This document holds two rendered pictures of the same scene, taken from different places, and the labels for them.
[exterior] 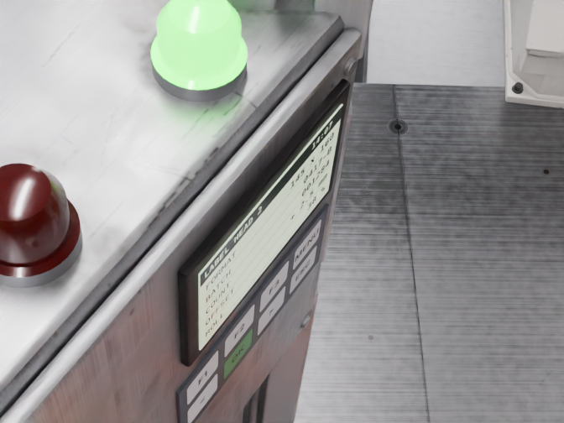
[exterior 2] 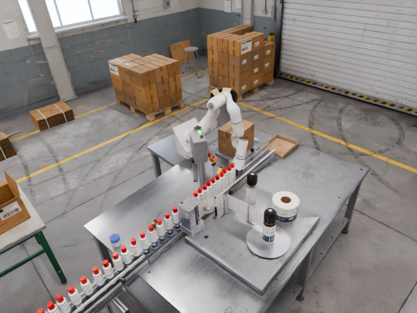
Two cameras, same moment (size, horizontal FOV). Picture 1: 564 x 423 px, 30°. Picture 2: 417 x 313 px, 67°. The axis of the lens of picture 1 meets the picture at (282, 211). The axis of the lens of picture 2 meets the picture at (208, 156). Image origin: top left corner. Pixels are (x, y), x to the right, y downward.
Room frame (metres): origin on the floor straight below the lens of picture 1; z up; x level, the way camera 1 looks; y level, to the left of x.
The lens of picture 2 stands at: (-1.42, 1.30, 2.68)
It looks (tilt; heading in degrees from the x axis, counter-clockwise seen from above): 35 degrees down; 320
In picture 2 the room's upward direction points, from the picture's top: 4 degrees counter-clockwise
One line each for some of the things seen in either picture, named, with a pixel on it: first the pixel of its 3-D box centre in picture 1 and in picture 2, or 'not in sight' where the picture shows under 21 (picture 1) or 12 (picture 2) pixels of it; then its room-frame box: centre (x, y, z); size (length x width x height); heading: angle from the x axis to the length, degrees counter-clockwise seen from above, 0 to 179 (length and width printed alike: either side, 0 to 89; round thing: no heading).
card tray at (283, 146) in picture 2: not in sight; (280, 145); (0.22, -1.04, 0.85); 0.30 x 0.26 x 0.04; 97
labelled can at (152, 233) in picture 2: not in sight; (152, 236); (0.02, 0.65, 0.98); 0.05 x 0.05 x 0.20
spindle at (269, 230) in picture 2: not in sight; (269, 225); (-0.52, 0.05, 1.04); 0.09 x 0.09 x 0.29
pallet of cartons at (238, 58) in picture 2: not in sight; (241, 61); (2.95, -3.37, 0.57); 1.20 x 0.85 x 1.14; 93
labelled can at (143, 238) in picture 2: not in sight; (144, 243); (0.01, 0.73, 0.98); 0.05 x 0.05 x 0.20
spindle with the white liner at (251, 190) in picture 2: not in sight; (251, 189); (-0.17, -0.16, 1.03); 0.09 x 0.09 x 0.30
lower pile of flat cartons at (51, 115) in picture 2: not in sight; (51, 115); (4.57, 0.04, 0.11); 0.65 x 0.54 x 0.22; 88
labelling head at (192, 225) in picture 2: not in sight; (190, 215); (-0.04, 0.35, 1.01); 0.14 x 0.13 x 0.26; 97
